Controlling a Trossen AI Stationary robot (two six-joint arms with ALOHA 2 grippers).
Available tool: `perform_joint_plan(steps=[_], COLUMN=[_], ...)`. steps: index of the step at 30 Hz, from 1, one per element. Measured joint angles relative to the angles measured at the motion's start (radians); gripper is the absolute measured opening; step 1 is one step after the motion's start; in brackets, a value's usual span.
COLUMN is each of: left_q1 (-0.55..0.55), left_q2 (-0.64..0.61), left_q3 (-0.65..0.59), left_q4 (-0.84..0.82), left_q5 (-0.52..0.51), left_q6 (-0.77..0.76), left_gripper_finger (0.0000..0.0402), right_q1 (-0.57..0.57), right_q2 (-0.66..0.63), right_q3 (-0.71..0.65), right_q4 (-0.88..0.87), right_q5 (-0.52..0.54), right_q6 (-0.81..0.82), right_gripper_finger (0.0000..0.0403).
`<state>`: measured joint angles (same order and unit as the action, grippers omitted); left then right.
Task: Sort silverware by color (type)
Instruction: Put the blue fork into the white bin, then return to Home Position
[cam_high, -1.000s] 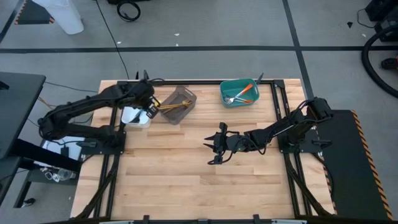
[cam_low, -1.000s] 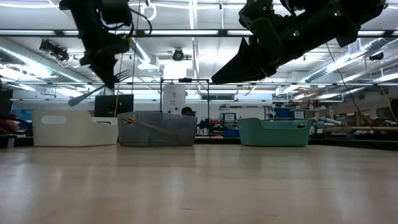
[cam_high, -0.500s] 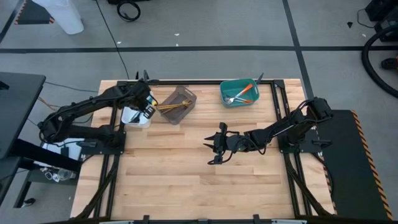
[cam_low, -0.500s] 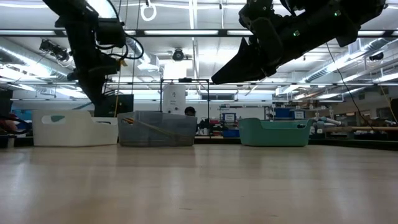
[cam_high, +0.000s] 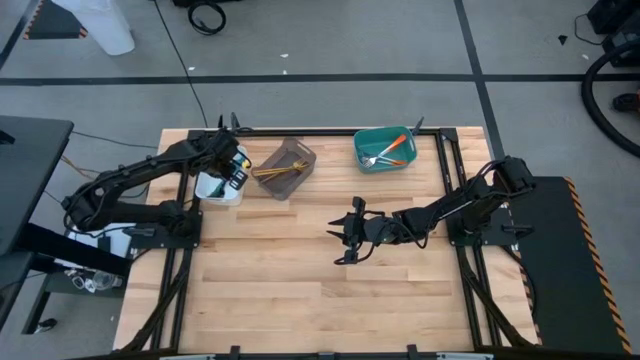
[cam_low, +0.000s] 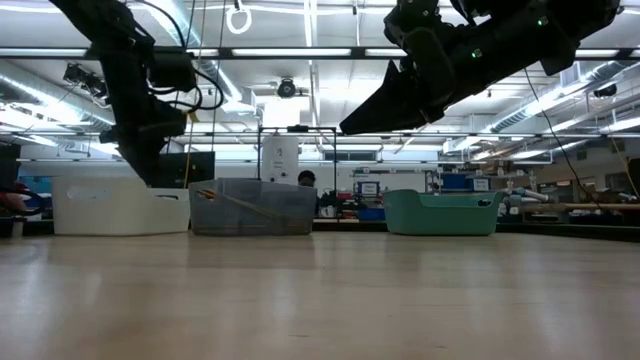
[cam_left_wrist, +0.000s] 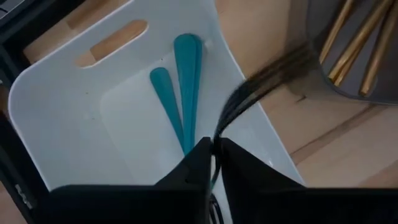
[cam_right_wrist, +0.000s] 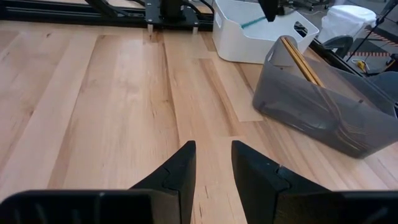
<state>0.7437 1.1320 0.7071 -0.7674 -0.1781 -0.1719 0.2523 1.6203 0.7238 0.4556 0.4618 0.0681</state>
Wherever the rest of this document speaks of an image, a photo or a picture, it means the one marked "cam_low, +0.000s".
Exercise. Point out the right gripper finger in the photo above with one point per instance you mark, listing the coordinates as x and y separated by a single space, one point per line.
395 110

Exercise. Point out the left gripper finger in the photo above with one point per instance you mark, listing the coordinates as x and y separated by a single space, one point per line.
147 165

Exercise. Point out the gold spoon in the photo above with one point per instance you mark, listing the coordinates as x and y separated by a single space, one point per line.
205 194

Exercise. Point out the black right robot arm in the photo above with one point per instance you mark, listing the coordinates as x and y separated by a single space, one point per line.
550 25

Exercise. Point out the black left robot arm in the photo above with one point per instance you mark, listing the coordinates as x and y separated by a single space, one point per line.
90 20

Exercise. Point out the black monitor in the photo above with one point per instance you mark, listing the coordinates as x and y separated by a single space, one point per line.
195 170

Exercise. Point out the white plastic bin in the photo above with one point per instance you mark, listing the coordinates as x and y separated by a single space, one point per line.
120 210

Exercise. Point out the framed sign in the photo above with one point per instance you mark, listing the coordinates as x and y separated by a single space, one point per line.
368 188

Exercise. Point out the blue storage bins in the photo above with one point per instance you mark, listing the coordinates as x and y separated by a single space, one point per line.
455 181

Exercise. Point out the blue crate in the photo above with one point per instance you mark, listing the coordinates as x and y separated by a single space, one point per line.
371 214

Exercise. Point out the round black ceiling fixture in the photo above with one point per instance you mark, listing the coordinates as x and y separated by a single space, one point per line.
286 88

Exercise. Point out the person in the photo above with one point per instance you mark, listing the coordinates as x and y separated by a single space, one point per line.
306 178

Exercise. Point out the teal plastic bin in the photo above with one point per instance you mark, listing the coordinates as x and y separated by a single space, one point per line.
440 217

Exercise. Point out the grey translucent plastic bin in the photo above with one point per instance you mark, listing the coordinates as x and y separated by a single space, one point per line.
280 205

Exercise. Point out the black ceiling camera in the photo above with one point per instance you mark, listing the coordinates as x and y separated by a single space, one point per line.
87 80

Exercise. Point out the black overhead frame bar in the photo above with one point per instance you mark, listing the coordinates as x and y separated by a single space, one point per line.
300 52

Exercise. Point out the black aluminium table frame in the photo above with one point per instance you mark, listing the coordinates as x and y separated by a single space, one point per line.
575 232

